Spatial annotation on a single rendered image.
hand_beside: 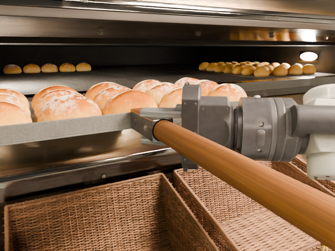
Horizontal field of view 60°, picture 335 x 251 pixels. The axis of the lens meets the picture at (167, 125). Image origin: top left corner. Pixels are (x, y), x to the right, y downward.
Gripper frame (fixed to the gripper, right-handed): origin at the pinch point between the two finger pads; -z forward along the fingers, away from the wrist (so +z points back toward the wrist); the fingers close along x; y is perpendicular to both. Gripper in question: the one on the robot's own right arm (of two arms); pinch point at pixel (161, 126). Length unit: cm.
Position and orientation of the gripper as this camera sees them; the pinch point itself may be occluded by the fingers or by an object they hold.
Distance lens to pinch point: 42.2
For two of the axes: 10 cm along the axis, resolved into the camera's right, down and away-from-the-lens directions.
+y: 1.5, -2.5, 9.6
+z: 9.9, 0.3, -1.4
